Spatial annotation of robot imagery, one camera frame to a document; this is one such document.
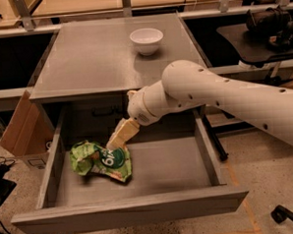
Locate black side table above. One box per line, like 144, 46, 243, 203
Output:
199, 20, 293, 163

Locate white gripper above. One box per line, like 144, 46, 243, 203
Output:
106, 87, 159, 150

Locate open grey top drawer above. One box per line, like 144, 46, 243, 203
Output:
11, 106, 248, 234

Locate grey drawer cabinet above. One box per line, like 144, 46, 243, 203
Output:
30, 14, 204, 146

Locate white ceramic bowl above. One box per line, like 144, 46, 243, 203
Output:
130, 29, 164, 56

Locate green rice chip bag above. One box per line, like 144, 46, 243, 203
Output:
70, 141, 133, 182

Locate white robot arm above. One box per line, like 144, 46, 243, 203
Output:
106, 60, 293, 149

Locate black chair caster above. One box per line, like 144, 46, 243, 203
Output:
270, 205, 293, 224

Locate brown cardboard box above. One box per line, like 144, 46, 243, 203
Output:
0, 91, 54, 169

